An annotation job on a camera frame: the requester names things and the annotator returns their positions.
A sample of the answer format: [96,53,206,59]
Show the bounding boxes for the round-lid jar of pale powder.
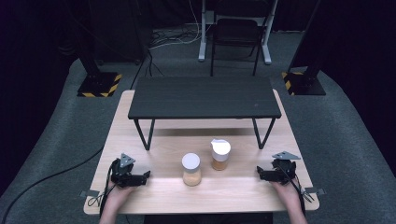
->
[181,152,203,188]

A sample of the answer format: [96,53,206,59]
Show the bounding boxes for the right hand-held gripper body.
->
[269,150,302,186]

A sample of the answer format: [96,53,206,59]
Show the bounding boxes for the grey tape strip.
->
[304,187,326,197]
[78,189,101,199]

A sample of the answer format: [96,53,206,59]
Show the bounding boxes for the black folding chair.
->
[209,0,271,77]

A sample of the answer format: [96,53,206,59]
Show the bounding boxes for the hand-held gripper cable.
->
[276,162,316,217]
[87,162,119,217]

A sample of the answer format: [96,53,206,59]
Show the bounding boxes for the spout-lid jar of orange powder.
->
[210,138,233,172]

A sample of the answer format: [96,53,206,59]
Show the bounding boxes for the bundle of floor cables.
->
[148,0,204,51]

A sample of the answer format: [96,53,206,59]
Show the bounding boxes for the white desk frame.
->
[198,0,279,65]

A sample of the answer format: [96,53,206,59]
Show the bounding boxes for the right hand-held gripper cable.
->
[276,162,316,217]

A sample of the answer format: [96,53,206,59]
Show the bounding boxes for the black shelf with metal legs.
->
[127,76,283,151]

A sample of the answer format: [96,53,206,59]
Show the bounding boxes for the left hand-held gripper cable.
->
[87,162,119,217]

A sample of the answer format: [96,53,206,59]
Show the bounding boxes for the person's left hand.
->
[106,180,138,204]

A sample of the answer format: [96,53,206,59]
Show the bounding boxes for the black stand with striped base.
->
[64,0,123,98]
[281,0,327,97]

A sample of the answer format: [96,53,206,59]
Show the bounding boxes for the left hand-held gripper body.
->
[109,152,136,189]

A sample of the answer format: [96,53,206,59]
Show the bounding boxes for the person's dark clothing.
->
[143,212,275,224]

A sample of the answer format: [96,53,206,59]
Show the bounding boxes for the black floor cable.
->
[0,145,106,224]

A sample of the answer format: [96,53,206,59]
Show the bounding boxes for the person's right hand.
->
[269,179,303,203]

